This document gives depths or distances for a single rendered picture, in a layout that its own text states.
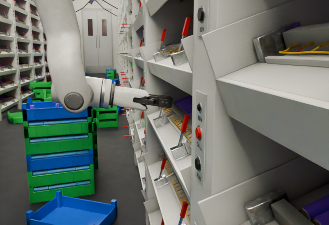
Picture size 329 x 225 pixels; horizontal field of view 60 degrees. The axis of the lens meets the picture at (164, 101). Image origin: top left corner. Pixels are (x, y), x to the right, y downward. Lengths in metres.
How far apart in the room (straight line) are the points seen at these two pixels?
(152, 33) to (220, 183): 0.73
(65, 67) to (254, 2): 0.49
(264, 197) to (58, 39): 0.59
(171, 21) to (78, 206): 0.91
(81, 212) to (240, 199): 1.10
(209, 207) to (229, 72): 0.16
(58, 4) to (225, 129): 0.56
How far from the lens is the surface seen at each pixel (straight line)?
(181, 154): 0.60
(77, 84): 0.72
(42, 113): 1.42
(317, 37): 0.29
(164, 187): 0.90
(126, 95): 0.78
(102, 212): 1.38
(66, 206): 1.47
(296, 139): 0.22
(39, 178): 1.51
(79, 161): 1.48
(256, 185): 0.38
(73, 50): 0.74
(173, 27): 1.03
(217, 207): 0.37
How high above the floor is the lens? 0.70
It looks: 10 degrees down
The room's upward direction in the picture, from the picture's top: straight up
